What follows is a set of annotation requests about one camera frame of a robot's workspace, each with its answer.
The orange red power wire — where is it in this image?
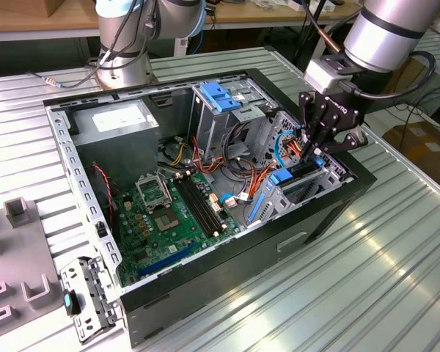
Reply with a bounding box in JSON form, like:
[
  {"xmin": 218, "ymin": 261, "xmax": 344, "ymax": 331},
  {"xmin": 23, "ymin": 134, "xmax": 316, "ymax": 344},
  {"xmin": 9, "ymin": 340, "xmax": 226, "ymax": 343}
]
[{"xmin": 284, "ymin": 137, "xmax": 305, "ymax": 155}]

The black RAM slot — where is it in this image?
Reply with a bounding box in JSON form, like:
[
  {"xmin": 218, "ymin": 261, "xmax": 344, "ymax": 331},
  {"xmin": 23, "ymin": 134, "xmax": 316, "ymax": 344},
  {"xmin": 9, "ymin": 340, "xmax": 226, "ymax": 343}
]
[
  {"xmin": 182, "ymin": 175, "xmax": 220, "ymax": 236},
  {"xmin": 174, "ymin": 176, "xmax": 212, "ymax": 238},
  {"xmin": 186, "ymin": 174, "xmax": 224, "ymax": 235},
  {"xmin": 177, "ymin": 175, "xmax": 216, "ymax": 237}
]

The short blue labelled wire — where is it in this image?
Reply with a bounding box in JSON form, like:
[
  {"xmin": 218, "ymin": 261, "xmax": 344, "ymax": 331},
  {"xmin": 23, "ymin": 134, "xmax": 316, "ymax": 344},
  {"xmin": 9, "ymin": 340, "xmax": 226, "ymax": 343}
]
[{"xmin": 219, "ymin": 192, "xmax": 251, "ymax": 209}]

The grey metal slot bracket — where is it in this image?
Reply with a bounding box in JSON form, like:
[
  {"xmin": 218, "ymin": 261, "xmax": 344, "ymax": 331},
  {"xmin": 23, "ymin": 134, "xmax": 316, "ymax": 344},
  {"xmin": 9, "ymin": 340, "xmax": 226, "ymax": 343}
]
[{"xmin": 59, "ymin": 256, "xmax": 124, "ymax": 344}]

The black clip with blue tab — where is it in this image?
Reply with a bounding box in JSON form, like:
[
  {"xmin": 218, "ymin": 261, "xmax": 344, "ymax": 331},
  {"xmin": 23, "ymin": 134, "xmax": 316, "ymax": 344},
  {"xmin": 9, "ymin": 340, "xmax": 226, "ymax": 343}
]
[{"xmin": 62, "ymin": 288, "xmax": 82, "ymax": 317}]

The blue plastic drive latch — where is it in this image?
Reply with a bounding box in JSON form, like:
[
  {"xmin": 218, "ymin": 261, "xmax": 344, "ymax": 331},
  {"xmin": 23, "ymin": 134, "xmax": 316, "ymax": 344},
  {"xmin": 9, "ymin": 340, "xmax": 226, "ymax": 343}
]
[{"xmin": 199, "ymin": 83, "xmax": 243, "ymax": 114}]

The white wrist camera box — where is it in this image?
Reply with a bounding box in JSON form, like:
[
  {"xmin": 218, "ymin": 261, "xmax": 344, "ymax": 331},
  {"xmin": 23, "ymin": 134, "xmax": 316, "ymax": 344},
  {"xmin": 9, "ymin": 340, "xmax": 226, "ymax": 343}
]
[{"xmin": 303, "ymin": 58, "xmax": 349, "ymax": 95}]

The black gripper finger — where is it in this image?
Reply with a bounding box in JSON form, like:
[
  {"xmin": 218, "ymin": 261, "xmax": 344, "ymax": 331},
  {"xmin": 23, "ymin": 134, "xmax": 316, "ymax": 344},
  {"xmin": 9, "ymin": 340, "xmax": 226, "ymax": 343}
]
[
  {"xmin": 298, "ymin": 91, "xmax": 318, "ymax": 162},
  {"xmin": 312, "ymin": 123, "xmax": 368, "ymax": 155}
]

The black cable with metal plug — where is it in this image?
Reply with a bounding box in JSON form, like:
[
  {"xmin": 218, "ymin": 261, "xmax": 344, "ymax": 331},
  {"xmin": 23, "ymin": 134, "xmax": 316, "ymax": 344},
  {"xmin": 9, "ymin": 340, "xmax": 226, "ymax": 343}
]
[{"xmin": 27, "ymin": 0, "xmax": 158, "ymax": 89}]

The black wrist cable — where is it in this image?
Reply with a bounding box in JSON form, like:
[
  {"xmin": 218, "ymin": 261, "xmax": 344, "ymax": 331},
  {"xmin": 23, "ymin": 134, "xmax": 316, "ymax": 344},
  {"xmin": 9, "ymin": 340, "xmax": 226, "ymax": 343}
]
[{"xmin": 337, "ymin": 50, "xmax": 437, "ymax": 100}]

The grey metal disk bay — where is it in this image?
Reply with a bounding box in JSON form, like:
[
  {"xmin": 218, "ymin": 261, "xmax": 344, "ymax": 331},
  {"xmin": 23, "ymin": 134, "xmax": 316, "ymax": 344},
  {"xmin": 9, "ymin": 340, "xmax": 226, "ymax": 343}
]
[{"xmin": 247, "ymin": 157, "xmax": 353, "ymax": 228}]

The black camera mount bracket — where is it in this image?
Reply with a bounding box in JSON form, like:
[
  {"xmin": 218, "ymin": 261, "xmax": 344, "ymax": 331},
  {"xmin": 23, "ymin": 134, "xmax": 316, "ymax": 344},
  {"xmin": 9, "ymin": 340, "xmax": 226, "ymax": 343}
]
[{"xmin": 320, "ymin": 53, "xmax": 355, "ymax": 73}]

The blue expansion slot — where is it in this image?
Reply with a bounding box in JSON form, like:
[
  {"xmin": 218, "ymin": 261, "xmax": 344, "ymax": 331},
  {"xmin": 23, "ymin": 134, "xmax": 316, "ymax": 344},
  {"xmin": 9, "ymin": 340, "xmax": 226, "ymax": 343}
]
[{"xmin": 137, "ymin": 241, "xmax": 198, "ymax": 278}]

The grey power supply unit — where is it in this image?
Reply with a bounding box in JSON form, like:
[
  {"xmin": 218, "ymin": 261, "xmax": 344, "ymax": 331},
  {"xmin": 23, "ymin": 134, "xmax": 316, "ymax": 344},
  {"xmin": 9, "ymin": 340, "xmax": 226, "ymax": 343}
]
[{"xmin": 70, "ymin": 99, "xmax": 161, "ymax": 191}]

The long light blue wire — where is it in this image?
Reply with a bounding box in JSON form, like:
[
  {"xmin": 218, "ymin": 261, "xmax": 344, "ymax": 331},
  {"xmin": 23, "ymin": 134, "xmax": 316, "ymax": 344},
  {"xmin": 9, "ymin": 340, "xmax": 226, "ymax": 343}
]
[{"xmin": 273, "ymin": 128, "xmax": 301, "ymax": 169}]

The grey parts rack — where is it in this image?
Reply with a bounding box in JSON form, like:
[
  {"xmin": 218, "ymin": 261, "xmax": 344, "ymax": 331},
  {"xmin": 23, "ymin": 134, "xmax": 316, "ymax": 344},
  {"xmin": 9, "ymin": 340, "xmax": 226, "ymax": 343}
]
[{"xmin": 0, "ymin": 197, "xmax": 65, "ymax": 348}]

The black open PC case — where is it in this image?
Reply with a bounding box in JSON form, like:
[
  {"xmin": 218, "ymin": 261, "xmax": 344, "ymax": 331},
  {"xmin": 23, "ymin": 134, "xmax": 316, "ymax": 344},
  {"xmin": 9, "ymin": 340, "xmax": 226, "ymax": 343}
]
[{"xmin": 42, "ymin": 67, "xmax": 378, "ymax": 349}]

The orange wire bundle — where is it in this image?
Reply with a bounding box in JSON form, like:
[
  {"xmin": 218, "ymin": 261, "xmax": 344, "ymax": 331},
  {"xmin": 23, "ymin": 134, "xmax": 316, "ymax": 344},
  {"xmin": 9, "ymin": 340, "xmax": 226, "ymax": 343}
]
[{"xmin": 192, "ymin": 137, "xmax": 276, "ymax": 206}]

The brown cardboard box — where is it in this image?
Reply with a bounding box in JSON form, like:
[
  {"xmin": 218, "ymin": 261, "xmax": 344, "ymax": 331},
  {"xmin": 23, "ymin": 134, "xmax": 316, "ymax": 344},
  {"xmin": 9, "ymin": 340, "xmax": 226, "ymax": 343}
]
[{"xmin": 383, "ymin": 122, "xmax": 440, "ymax": 195}]

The red black fan wire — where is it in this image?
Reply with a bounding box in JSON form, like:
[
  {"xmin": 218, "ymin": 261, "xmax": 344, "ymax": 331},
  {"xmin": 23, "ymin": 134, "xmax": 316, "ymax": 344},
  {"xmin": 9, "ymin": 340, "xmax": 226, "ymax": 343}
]
[{"xmin": 91, "ymin": 164, "xmax": 115, "ymax": 224}]

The yellow black wire bundle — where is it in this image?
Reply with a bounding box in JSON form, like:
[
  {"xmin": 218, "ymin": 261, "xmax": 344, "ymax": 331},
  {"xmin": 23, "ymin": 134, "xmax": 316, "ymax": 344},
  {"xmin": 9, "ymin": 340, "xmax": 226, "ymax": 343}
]
[{"xmin": 160, "ymin": 141, "xmax": 188, "ymax": 166}]

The light wooden desk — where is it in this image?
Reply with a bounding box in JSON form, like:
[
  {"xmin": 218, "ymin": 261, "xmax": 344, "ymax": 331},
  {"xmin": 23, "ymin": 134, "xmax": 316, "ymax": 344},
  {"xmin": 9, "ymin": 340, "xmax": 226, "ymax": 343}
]
[
  {"xmin": 205, "ymin": 0, "xmax": 364, "ymax": 31},
  {"xmin": 0, "ymin": 0, "xmax": 100, "ymax": 42}
]

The green motherboard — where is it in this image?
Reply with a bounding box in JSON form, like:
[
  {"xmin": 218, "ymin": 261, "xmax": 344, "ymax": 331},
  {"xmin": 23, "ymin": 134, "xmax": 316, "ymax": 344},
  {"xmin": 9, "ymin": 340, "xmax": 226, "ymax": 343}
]
[{"xmin": 111, "ymin": 170, "xmax": 243, "ymax": 289}]

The grey metal drive cage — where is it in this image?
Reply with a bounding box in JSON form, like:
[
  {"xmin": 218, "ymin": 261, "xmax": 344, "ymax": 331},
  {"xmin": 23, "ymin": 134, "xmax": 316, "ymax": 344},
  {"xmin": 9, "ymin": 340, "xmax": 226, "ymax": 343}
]
[{"xmin": 188, "ymin": 78, "xmax": 279, "ymax": 166}]

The metal socket cover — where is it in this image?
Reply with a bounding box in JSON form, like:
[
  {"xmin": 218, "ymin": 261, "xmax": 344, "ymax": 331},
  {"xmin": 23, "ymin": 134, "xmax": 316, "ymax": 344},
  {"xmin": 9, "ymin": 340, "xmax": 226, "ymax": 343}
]
[{"xmin": 135, "ymin": 174, "xmax": 172, "ymax": 212}]

